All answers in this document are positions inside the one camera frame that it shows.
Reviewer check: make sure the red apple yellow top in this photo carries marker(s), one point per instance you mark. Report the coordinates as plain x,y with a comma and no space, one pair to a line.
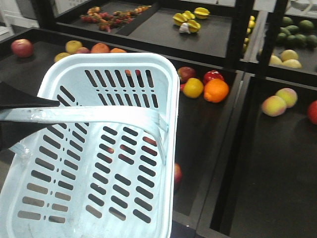
177,176

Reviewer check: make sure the red bell pepper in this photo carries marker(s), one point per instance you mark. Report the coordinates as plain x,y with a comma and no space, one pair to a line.
211,75

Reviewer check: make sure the white garlic bulb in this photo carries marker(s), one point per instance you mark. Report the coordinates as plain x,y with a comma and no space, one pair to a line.
184,28

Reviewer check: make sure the pale peach fruit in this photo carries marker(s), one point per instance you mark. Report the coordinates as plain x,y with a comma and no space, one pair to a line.
288,95
273,106

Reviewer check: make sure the cherry tomato vine cluster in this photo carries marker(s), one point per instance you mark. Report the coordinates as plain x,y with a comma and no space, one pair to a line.
108,21

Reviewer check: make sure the yellow starfruit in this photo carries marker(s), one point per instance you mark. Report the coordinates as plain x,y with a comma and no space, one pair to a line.
201,13

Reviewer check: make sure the red green apple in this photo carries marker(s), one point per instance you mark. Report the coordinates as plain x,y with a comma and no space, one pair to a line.
185,73

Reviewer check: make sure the small red apple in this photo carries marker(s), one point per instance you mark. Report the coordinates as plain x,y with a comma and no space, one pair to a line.
82,50

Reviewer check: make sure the light blue plastic basket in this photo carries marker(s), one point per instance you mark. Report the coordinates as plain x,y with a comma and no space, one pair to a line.
105,168

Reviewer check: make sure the orange fruit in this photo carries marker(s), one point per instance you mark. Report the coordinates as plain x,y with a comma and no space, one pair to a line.
117,50
100,48
216,91

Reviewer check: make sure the bright red apple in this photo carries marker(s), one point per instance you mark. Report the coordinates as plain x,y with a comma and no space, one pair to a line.
312,112

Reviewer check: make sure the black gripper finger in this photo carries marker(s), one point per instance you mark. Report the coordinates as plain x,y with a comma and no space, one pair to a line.
13,132
11,98

